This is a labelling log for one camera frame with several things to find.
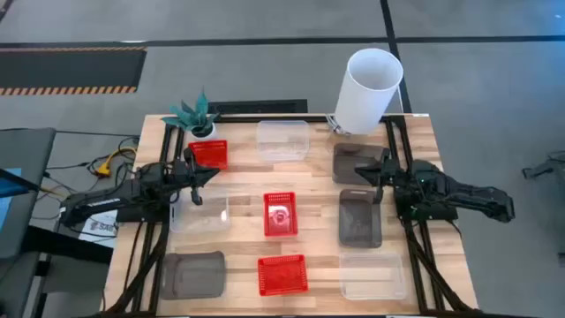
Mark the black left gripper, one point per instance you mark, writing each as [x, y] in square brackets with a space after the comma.
[185, 174]

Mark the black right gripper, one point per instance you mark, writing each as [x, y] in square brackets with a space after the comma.
[388, 174]

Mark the red plastic mesh basket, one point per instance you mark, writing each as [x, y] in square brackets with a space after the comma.
[282, 201]
[282, 276]
[212, 154]

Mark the grey translucent plastic basket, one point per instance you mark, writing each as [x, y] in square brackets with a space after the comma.
[359, 221]
[194, 276]
[348, 161]

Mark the clear plastic basket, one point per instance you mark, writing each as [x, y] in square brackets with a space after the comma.
[282, 141]
[209, 218]
[373, 276]

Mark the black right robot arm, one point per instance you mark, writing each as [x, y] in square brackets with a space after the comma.
[476, 199]

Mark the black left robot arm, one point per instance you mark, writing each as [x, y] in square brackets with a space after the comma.
[101, 203]

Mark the green plant in white pot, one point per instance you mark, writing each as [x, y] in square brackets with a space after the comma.
[196, 117]

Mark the white shade lamp wooden base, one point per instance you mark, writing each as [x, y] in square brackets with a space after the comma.
[371, 88]

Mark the black floor vent grille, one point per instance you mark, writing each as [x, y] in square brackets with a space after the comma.
[258, 106]

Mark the white printed paper sheet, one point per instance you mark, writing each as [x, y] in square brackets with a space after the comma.
[99, 229]

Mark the black panel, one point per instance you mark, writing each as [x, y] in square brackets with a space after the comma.
[66, 247]

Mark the black hazard striped floor mat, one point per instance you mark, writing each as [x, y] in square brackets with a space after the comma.
[66, 68]

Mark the black bar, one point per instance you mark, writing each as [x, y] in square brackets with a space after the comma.
[26, 183]

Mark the blue display screen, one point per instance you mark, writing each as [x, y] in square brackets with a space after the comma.
[6, 187]

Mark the black aluminium extrusion frame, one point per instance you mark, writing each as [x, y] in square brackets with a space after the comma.
[238, 118]

